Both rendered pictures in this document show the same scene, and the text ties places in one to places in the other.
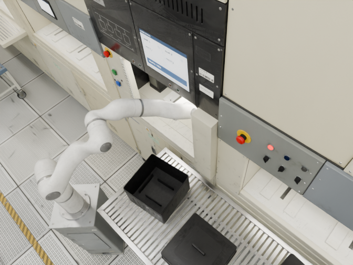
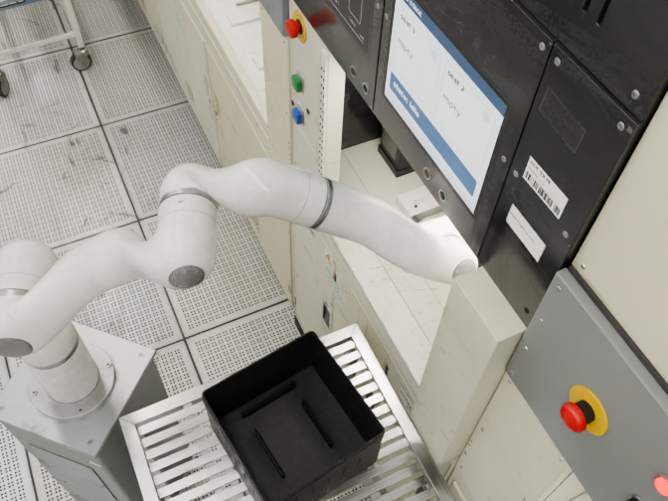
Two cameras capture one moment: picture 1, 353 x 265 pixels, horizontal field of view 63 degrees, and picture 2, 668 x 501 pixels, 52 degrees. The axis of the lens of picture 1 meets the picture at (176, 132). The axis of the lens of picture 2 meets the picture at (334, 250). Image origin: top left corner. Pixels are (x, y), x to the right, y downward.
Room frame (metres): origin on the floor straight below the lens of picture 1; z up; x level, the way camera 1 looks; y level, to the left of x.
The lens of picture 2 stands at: (0.21, -0.01, 2.25)
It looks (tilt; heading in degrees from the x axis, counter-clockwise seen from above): 54 degrees down; 11
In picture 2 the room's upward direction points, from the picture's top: 3 degrees clockwise
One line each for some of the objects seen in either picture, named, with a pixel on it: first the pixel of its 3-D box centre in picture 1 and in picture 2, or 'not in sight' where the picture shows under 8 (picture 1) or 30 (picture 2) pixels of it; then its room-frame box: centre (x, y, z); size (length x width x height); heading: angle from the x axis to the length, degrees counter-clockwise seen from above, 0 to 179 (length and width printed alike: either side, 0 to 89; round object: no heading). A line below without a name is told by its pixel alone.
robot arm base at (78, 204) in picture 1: (69, 199); (62, 363); (0.74, 0.69, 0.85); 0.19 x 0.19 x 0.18
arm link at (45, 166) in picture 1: (52, 179); (33, 300); (0.77, 0.70, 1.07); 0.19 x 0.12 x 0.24; 20
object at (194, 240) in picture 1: (198, 251); not in sight; (0.35, -0.02, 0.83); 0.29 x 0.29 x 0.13; 41
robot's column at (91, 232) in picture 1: (94, 223); (110, 439); (0.74, 0.69, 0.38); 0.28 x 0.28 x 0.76; 84
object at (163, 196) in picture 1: (157, 187); (292, 426); (0.73, 0.16, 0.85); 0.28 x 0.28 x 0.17; 47
